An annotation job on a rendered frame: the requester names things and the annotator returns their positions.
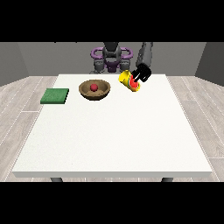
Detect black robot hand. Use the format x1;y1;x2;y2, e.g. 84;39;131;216
131;63;152;84

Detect yellow cup with melon print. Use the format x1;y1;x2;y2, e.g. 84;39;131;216
118;69;142;93

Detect brown wooden bowl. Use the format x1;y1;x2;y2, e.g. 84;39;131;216
78;79;112;102

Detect green square pad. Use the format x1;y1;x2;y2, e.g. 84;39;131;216
39;87;70;105

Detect grey robot trunk purple rings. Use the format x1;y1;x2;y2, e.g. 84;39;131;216
88;42;135;75

